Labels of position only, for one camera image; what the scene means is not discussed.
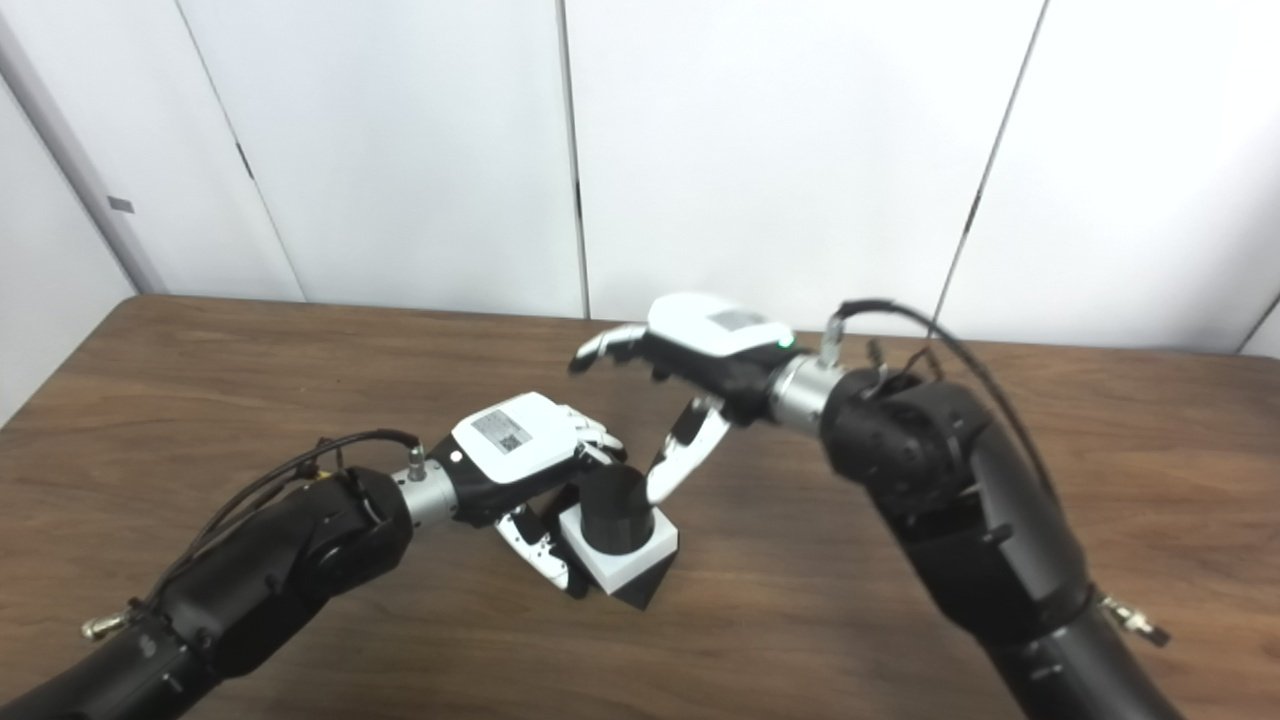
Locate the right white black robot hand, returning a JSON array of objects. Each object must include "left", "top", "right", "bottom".
[{"left": 568, "top": 293, "right": 796, "bottom": 506}]

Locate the grey wall corner post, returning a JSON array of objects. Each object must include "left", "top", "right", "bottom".
[{"left": 0, "top": 15, "right": 166, "bottom": 296}]

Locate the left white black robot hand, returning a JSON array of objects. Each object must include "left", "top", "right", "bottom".
[{"left": 440, "top": 392, "right": 629, "bottom": 601}]

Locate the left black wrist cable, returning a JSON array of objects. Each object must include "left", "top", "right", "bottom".
[{"left": 82, "top": 430, "right": 431, "bottom": 641}]

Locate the black cylinder peg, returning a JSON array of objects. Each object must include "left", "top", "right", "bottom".
[{"left": 560, "top": 465, "right": 681, "bottom": 611}]

